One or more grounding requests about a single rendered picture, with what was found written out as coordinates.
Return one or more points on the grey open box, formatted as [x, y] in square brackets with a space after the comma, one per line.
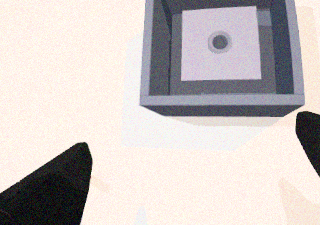
[281, 88]

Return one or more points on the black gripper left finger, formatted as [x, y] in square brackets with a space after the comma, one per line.
[55, 194]

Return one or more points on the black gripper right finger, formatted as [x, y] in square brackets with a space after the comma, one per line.
[308, 132]

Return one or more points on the white square plate with hole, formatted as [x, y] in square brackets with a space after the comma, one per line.
[220, 49]

